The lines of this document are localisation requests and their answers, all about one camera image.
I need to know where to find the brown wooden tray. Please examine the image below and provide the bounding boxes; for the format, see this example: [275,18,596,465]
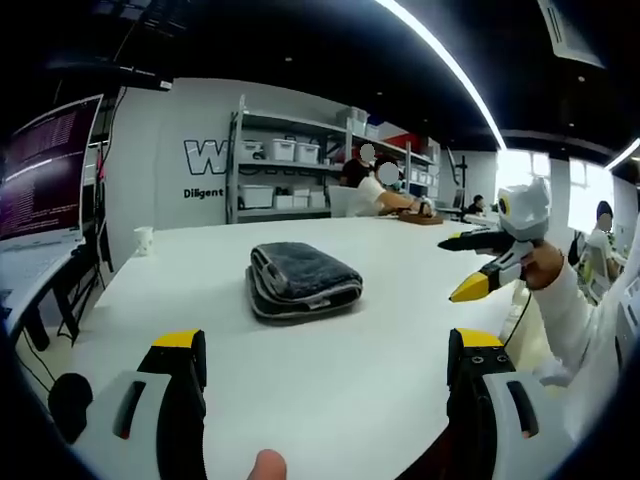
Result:
[396,209,445,227]

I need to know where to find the short ceiling light strip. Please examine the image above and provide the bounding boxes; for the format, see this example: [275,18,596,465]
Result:
[605,136,640,172]

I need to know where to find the white paper cup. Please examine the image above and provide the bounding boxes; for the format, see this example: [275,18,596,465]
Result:
[133,226,156,258]

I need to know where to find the dark grey towel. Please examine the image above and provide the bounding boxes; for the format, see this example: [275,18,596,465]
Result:
[244,241,365,327]

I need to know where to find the person's white clothed torso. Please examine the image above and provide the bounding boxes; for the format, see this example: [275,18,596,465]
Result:
[537,259,640,451]

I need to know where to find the white chair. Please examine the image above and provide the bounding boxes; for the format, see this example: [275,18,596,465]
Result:
[327,185,360,219]

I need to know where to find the computer monitor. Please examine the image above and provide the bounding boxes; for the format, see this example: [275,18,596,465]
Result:
[0,93,105,247]

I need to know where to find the black round object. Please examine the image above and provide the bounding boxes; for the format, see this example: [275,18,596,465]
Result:
[46,372,95,445]

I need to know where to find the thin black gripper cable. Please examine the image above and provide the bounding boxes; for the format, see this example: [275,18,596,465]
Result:
[501,279,533,349]

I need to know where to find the ceiling air conditioner unit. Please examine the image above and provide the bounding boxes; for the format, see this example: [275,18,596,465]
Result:
[536,0,610,69]

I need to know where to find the person's right hand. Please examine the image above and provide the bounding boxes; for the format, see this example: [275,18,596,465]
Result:
[519,239,567,292]

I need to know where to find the white side desk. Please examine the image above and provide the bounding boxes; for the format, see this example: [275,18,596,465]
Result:
[0,238,109,354]

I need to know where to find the group of white storage bins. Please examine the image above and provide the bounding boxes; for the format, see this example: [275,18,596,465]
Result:
[238,106,441,210]

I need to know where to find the grey metal shelf rack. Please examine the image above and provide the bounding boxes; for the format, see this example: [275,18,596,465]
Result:
[226,93,442,225]

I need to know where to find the person's left hand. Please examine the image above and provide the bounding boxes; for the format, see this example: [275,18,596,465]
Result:
[251,448,291,480]

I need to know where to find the long ceiling light strip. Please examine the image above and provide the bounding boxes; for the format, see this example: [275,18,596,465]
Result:
[373,0,507,151]

